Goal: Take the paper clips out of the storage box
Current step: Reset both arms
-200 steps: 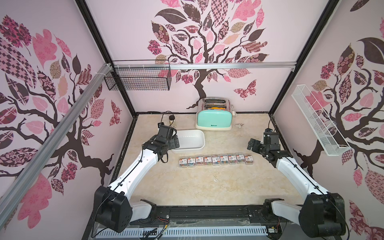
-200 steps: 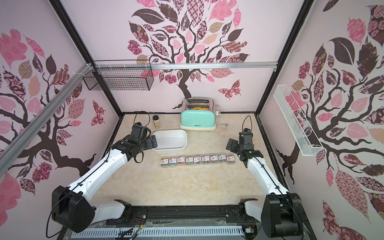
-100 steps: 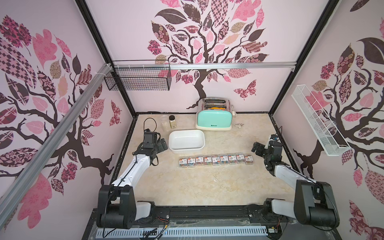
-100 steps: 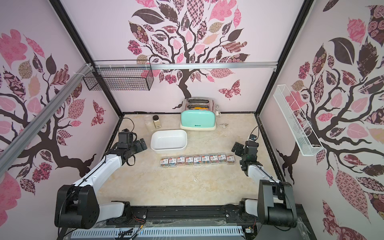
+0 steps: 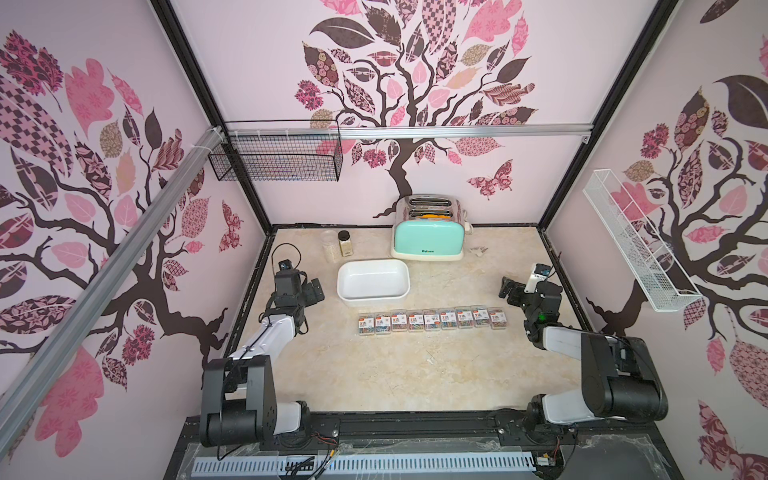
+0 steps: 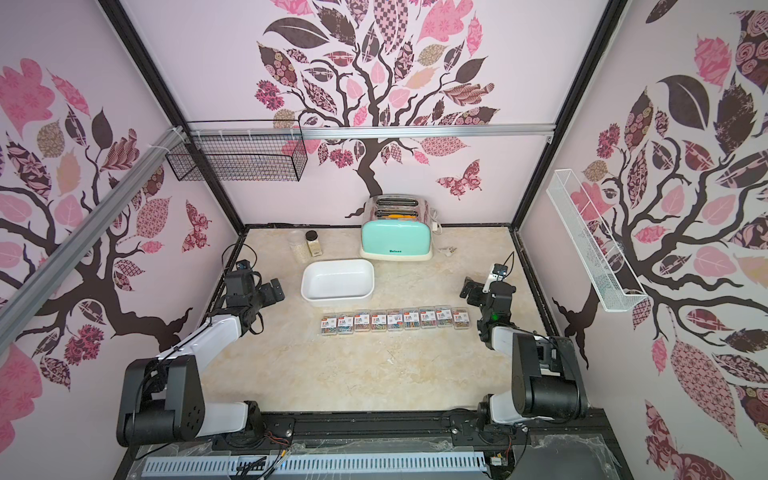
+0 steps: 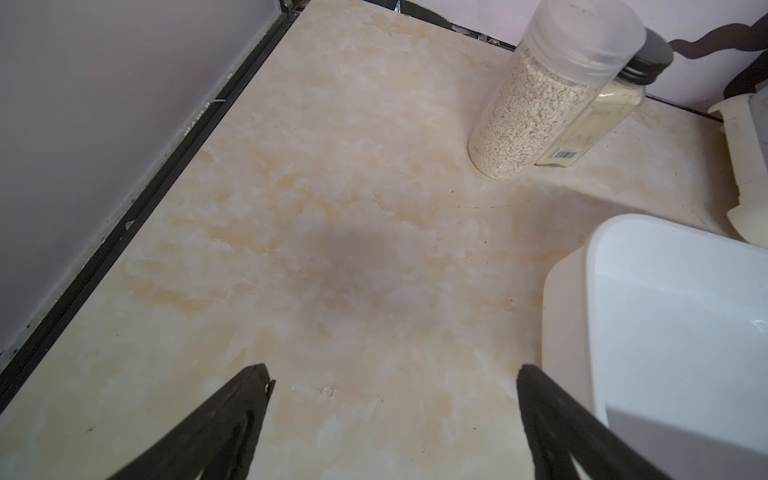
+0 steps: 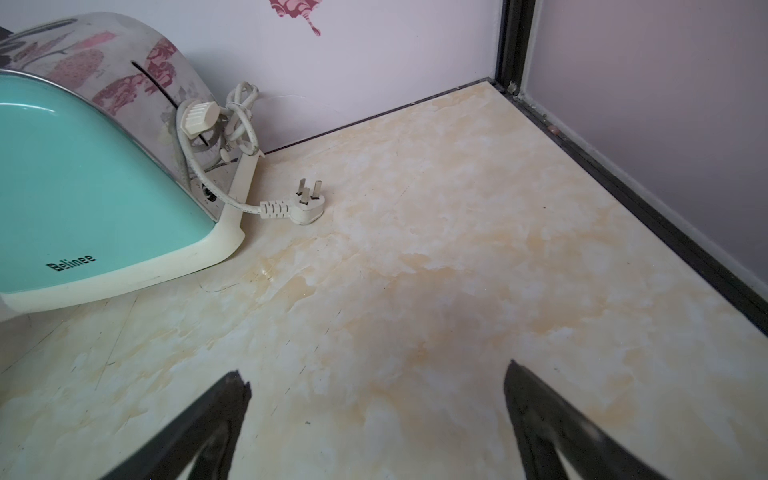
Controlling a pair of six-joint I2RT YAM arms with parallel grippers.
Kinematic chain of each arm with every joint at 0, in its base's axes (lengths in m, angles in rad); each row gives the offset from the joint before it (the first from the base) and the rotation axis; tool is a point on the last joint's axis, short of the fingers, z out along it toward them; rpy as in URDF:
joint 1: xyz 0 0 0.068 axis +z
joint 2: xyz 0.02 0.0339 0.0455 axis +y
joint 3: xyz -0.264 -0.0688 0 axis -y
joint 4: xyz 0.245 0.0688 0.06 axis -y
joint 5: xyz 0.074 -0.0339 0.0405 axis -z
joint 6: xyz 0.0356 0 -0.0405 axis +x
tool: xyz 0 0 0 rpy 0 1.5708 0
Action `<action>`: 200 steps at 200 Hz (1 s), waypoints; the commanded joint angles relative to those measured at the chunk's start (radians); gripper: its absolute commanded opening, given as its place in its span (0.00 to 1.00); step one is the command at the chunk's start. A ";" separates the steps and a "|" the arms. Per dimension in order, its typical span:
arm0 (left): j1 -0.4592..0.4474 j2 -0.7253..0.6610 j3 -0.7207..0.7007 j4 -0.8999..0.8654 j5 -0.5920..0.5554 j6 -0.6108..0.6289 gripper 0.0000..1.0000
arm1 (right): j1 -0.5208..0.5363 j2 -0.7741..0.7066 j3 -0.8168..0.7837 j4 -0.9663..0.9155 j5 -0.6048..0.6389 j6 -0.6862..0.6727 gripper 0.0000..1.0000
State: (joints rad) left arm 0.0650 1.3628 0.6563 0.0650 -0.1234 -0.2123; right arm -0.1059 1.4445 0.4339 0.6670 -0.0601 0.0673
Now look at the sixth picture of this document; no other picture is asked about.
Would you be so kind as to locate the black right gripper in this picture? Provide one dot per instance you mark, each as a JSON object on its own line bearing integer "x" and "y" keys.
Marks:
{"x": 477, "y": 293}

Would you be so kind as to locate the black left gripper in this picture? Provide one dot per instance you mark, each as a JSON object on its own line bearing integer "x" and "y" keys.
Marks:
{"x": 270, "y": 298}

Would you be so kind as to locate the paper clip box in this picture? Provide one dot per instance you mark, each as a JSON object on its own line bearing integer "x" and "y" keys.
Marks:
{"x": 427, "y": 317}
{"x": 444, "y": 316}
{"x": 378, "y": 321}
{"x": 461, "y": 319}
{"x": 329, "y": 325}
{"x": 411, "y": 319}
{"x": 362, "y": 321}
{"x": 395, "y": 320}
{"x": 345, "y": 324}

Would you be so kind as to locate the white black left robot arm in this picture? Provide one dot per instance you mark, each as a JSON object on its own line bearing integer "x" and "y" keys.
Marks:
{"x": 162, "y": 399}

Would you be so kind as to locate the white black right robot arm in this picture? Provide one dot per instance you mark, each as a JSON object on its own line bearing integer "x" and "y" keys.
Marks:
{"x": 545, "y": 381}

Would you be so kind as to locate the white plastic storage box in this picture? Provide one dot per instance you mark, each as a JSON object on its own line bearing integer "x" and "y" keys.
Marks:
{"x": 338, "y": 282}

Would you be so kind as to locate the white toaster power plug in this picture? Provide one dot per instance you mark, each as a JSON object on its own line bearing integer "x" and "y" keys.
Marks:
{"x": 447, "y": 251}

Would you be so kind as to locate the clear plastic jar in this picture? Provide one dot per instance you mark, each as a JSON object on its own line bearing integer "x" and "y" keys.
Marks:
{"x": 298, "y": 247}

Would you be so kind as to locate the black-lidded spice jar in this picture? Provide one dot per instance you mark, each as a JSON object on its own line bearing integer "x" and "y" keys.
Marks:
{"x": 313, "y": 243}

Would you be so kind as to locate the mint green toaster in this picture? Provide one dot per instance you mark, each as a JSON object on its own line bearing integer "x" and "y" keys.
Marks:
{"x": 397, "y": 227}

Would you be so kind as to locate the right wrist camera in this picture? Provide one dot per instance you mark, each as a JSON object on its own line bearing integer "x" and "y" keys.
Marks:
{"x": 498, "y": 272}

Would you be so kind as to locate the white wire wall basket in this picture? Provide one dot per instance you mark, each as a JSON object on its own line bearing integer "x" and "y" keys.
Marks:
{"x": 580, "y": 206}

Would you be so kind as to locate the black wire wall basket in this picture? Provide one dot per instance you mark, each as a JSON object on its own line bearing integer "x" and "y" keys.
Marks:
{"x": 257, "y": 150}

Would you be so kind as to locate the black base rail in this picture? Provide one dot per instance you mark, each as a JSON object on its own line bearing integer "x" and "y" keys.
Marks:
{"x": 582, "y": 449}

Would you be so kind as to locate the white slotted cable duct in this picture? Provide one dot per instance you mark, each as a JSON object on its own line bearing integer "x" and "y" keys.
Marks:
{"x": 313, "y": 466}

